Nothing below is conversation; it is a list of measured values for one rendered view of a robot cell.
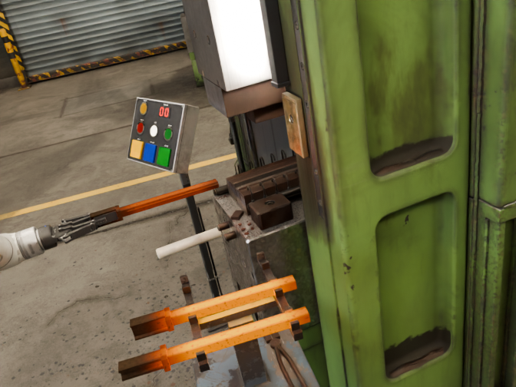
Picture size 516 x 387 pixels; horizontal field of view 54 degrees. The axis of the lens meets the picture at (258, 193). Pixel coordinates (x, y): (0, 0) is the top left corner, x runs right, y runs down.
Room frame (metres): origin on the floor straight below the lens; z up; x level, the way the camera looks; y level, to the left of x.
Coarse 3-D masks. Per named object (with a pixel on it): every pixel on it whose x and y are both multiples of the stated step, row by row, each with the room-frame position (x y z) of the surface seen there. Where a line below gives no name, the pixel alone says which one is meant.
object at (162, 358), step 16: (272, 320) 0.84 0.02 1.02; (288, 320) 0.83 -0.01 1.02; (304, 320) 0.83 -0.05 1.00; (208, 336) 0.83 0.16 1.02; (224, 336) 0.82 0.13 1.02; (240, 336) 0.81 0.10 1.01; (256, 336) 0.82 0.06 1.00; (160, 352) 0.80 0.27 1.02; (176, 352) 0.80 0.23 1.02; (192, 352) 0.80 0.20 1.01; (208, 352) 0.80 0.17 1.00; (128, 368) 0.78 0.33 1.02; (144, 368) 0.79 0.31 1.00; (160, 368) 0.79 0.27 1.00
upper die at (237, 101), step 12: (204, 84) 1.67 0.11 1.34; (216, 84) 1.54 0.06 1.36; (252, 84) 1.51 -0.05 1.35; (264, 84) 1.52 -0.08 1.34; (216, 96) 1.56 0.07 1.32; (228, 96) 1.49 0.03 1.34; (240, 96) 1.50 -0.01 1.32; (252, 96) 1.51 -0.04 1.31; (264, 96) 1.52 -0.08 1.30; (276, 96) 1.53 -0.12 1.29; (216, 108) 1.59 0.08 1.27; (228, 108) 1.49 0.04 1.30; (240, 108) 1.50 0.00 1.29; (252, 108) 1.51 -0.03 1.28
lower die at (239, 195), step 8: (280, 160) 1.73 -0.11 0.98; (288, 160) 1.70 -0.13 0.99; (256, 168) 1.71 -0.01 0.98; (264, 168) 1.67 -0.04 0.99; (272, 168) 1.66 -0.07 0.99; (296, 168) 1.60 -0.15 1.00; (232, 176) 1.68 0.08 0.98; (240, 176) 1.67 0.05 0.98; (248, 176) 1.63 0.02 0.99; (256, 176) 1.60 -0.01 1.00; (272, 176) 1.58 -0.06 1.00; (280, 176) 1.58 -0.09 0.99; (288, 176) 1.57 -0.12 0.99; (296, 176) 1.56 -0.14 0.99; (232, 184) 1.60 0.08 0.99; (248, 184) 1.55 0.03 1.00; (256, 184) 1.55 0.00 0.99; (264, 184) 1.54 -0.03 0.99; (272, 184) 1.53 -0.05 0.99; (280, 184) 1.52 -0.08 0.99; (296, 184) 1.54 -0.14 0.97; (232, 192) 1.62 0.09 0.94; (240, 192) 1.52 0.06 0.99; (248, 192) 1.51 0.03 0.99; (256, 192) 1.50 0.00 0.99; (272, 192) 1.51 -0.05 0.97; (240, 200) 1.53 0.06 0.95; (248, 200) 1.49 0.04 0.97
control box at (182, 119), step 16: (160, 112) 2.04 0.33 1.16; (176, 112) 1.98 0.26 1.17; (192, 112) 1.97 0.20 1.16; (144, 128) 2.09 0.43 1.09; (160, 128) 2.01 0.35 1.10; (176, 128) 1.94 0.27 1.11; (192, 128) 1.96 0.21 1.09; (144, 144) 2.05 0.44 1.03; (160, 144) 1.98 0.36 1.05; (176, 144) 1.91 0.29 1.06; (192, 144) 1.95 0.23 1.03; (144, 160) 2.02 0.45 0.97; (176, 160) 1.88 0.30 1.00
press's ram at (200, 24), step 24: (192, 0) 1.59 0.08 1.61; (216, 0) 1.44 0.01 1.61; (240, 0) 1.46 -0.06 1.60; (192, 24) 1.65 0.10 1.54; (216, 24) 1.44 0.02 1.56; (240, 24) 1.46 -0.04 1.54; (216, 48) 1.45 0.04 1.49; (240, 48) 1.46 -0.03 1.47; (264, 48) 1.48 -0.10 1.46; (216, 72) 1.50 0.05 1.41; (240, 72) 1.45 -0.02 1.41; (264, 72) 1.47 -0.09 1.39
